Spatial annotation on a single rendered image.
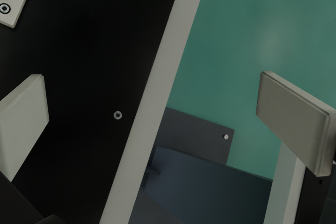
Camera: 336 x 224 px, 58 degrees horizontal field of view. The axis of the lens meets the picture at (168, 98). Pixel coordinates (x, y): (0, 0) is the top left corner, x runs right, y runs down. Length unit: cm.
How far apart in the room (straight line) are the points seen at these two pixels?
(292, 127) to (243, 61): 124
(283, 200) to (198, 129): 77
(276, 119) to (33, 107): 13
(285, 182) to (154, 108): 25
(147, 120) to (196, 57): 91
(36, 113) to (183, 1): 28
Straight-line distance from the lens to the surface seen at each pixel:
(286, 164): 52
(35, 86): 17
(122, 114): 34
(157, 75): 38
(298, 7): 167
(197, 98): 125
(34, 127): 17
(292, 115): 16
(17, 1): 33
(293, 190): 51
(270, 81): 18
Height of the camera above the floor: 110
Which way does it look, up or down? 67 degrees down
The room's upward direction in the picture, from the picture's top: 86 degrees clockwise
